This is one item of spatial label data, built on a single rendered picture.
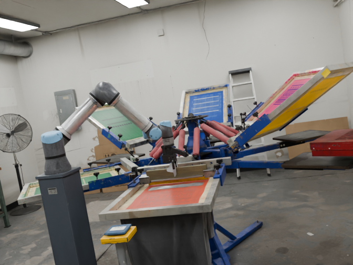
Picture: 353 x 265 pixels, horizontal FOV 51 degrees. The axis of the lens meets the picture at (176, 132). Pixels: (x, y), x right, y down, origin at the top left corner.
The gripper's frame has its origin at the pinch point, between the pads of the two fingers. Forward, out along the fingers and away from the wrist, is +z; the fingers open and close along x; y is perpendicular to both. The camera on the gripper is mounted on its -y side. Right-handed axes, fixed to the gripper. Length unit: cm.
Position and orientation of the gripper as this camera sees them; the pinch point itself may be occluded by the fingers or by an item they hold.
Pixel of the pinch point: (176, 173)
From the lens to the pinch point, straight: 243.1
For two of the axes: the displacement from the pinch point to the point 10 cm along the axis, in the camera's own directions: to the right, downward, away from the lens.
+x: -2.1, 1.3, -9.7
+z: 1.5, 9.8, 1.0
